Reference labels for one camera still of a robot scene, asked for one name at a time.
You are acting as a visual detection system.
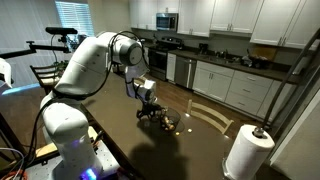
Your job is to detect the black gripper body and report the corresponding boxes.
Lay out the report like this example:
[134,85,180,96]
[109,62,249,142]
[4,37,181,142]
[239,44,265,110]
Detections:
[142,101,165,116]

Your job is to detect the stainless steel dishwasher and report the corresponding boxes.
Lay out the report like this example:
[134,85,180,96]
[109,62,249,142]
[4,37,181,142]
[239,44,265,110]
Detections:
[174,55,198,90]

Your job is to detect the black kitchen stove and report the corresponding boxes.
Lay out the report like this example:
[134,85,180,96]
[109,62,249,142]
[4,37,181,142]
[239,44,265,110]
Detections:
[147,36,184,82]

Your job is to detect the grey robot mounting base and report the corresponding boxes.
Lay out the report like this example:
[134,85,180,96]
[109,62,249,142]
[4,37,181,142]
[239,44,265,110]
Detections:
[24,143,121,180]

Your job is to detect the wooden chair back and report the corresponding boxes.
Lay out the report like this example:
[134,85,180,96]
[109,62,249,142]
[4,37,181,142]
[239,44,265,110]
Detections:
[185,98,235,135]

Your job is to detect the black coffee maker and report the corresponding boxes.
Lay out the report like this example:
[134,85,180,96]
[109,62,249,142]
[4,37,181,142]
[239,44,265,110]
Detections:
[198,42,210,55]

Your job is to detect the stainless steel microwave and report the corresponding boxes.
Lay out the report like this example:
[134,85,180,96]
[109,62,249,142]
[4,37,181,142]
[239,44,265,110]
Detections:
[155,12,179,32]

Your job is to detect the green potted plant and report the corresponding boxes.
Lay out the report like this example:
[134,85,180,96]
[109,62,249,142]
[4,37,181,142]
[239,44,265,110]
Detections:
[55,60,70,74]

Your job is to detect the white upper cabinet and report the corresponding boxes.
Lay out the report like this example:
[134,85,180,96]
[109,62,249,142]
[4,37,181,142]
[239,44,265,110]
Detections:
[249,0,320,50]
[209,0,265,34]
[128,0,179,30]
[176,0,216,38]

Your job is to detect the white lower kitchen cabinets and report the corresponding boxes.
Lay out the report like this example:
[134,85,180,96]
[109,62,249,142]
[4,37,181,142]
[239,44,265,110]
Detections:
[165,52,298,118]

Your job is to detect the black computer monitor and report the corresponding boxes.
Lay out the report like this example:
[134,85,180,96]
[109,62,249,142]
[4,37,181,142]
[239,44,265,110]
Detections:
[77,34,89,45]

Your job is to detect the white paper towel roll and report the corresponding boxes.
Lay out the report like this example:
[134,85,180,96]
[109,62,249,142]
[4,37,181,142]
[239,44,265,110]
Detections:
[225,124,276,180]

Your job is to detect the wooden plank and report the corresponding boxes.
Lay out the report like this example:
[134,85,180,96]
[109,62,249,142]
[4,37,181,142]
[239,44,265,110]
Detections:
[34,125,101,158]

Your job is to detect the dark wooden chair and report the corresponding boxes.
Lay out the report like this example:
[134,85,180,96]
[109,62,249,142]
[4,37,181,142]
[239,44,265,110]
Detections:
[29,63,69,97]

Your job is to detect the metal paper towel holder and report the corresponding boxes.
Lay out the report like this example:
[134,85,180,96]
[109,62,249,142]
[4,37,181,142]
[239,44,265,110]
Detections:
[221,125,267,180]

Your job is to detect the dark cookware pile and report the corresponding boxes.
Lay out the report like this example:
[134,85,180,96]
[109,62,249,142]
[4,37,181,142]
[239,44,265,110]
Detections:
[240,49,269,70]

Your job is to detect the window with white blinds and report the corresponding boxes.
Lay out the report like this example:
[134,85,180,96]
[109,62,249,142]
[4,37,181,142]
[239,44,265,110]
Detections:
[54,0,95,38]

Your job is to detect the dark kitchen countertop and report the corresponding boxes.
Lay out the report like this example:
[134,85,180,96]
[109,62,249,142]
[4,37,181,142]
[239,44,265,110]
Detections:
[139,38,301,84]

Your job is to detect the wooden cutting board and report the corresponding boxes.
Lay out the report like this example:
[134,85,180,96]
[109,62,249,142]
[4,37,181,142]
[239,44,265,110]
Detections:
[253,45,278,62]

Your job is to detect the dark curved metal pole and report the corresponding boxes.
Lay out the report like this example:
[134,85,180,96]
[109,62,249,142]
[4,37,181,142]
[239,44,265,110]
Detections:
[260,27,320,132]

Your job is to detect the white plastic device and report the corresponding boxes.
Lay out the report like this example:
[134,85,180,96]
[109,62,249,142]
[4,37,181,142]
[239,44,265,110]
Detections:
[0,58,14,95]

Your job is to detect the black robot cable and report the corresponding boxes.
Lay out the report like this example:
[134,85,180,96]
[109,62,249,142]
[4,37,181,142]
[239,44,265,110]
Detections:
[19,30,158,180]

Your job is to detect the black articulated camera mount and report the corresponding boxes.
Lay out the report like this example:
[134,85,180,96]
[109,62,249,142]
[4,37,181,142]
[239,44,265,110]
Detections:
[0,34,73,60]

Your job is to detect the black stereo camera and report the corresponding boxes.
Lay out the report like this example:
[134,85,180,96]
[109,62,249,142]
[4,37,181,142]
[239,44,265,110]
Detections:
[44,27,79,36]

